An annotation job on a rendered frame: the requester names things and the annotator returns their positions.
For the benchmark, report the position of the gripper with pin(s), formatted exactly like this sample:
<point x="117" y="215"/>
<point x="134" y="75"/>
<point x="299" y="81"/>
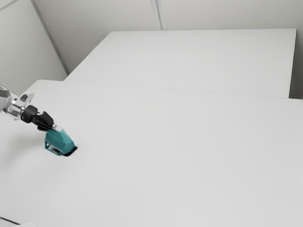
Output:
<point x="30" y="114"/>

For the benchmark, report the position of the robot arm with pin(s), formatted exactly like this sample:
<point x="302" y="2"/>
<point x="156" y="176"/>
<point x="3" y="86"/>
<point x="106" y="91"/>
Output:
<point x="7" y="101"/>

